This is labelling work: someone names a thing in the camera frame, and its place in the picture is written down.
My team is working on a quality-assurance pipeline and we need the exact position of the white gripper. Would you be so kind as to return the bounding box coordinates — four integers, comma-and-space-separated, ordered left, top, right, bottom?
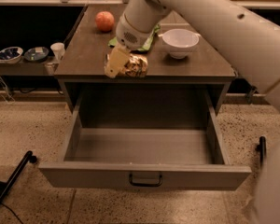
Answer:
105, 12, 155, 78

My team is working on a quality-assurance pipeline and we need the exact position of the clear snack jar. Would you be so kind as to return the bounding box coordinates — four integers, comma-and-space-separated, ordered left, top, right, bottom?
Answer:
104, 53, 149, 78

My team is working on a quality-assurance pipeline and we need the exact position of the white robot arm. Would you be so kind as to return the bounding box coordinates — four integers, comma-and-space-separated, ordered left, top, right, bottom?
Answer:
105, 0, 280, 224

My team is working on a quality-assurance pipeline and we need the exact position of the grey cabinet with dark top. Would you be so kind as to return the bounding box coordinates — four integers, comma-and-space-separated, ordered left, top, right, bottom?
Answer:
55, 4, 235, 110

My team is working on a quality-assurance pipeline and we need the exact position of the open grey top drawer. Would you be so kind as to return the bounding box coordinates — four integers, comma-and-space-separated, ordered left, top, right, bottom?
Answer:
39, 87, 251, 190

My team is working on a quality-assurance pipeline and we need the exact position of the green chip bag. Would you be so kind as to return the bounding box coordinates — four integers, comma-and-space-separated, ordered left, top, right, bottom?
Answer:
108, 24, 161, 52

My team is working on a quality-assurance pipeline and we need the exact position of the orange round fruit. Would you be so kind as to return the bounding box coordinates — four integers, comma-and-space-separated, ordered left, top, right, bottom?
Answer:
95, 11, 115, 32

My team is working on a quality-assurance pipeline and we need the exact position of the white paper cup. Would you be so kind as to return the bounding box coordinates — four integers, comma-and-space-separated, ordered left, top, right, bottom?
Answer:
50, 42, 65, 61

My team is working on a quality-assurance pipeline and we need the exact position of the white bowl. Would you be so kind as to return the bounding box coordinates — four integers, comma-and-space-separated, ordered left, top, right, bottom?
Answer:
161, 29, 200, 59

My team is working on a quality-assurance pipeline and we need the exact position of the low side shelf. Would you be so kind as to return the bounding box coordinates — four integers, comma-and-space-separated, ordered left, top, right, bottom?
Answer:
0, 51, 62, 77

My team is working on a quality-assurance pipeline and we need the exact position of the dark blue shallow bowl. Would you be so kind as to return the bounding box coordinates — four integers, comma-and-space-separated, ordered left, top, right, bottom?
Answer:
24, 47, 49, 63

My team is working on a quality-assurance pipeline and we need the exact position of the blue patterned bowl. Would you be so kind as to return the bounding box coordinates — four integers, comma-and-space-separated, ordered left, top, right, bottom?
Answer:
0, 47, 23, 63

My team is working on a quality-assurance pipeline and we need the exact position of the black left base leg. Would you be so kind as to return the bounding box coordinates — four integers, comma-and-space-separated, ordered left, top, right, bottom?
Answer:
0, 150, 37, 205

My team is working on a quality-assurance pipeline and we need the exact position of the black base leg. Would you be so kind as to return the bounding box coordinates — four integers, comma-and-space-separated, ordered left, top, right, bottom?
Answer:
256, 136, 267, 165
0, 150, 37, 205

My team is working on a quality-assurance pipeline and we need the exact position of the black right base leg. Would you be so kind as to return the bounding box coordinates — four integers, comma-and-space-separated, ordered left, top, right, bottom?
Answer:
256, 136, 267, 165

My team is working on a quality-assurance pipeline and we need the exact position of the black drawer handle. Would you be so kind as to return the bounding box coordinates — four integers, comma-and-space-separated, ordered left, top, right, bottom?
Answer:
129, 173, 162, 188

